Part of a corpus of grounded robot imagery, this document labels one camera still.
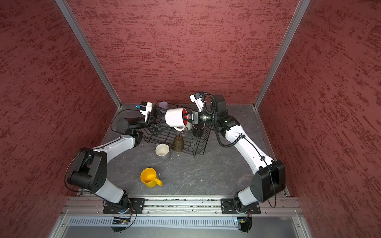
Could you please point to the olive green glass tumbler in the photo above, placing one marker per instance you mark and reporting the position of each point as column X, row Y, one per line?
column 178, row 144

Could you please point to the black wire dish rack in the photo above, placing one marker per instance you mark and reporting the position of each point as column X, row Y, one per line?
column 193, row 145

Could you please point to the black mug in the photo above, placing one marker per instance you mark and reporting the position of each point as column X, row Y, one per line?
column 198, row 130

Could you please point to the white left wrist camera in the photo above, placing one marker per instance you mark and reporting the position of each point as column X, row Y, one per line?
column 145, row 108

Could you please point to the aluminium corner post right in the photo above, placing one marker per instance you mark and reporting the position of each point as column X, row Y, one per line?
column 287, row 38

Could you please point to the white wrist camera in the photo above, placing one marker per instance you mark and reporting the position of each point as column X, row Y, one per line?
column 199, row 100
column 145, row 108

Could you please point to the white mug grey outside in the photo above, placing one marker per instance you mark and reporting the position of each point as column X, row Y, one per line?
column 163, row 151

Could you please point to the lilac plastic cup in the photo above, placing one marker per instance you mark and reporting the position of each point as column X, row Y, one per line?
column 164, row 105

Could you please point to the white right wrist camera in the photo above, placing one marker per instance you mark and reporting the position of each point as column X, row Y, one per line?
column 199, row 100

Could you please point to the right circuit board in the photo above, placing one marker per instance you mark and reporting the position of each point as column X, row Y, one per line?
column 244, row 224

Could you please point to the aluminium front rail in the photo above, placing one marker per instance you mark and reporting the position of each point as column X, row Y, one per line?
column 177, row 205

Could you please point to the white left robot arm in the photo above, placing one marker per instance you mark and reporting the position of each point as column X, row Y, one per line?
column 88, row 170

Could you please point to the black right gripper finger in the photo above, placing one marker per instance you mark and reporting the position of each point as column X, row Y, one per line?
column 187, row 121
column 187, row 115

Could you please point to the aluminium corner post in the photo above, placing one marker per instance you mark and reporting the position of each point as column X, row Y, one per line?
column 287, row 38
column 79, row 34

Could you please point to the clear plastic cup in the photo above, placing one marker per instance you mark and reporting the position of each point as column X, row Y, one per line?
column 183, row 133

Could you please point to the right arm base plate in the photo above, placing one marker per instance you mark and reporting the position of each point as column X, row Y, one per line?
column 227, row 206

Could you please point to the circuit board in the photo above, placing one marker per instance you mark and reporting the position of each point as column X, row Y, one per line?
column 120, row 224
column 244, row 224

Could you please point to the yellow mug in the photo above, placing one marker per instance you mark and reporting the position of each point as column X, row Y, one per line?
column 150, row 178

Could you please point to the aluminium corner post left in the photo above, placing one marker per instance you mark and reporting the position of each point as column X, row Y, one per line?
column 79, row 34

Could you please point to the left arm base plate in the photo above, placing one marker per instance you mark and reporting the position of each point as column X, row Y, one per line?
column 136, row 205

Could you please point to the left circuit board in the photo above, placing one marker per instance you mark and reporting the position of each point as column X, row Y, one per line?
column 120, row 224

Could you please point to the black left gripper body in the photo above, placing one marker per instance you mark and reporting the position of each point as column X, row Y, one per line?
column 153, row 117

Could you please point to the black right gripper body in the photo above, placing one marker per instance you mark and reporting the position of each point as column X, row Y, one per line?
column 200, row 117

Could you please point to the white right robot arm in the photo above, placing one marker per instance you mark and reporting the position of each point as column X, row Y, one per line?
column 269, row 175

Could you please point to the white mug red inside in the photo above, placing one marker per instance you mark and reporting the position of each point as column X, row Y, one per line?
column 174, row 118

